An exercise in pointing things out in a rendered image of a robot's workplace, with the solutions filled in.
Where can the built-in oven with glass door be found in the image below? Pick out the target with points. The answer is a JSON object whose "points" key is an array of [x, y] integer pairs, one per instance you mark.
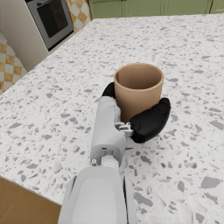
{"points": [[52, 19]]}

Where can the tan ceramic cup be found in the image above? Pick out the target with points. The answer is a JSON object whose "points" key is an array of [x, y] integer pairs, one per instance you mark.
{"points": [[139, 90]]}

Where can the green kitchen cabinets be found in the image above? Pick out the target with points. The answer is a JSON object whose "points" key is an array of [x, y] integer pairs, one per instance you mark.
{"points": [[154, 7]]}

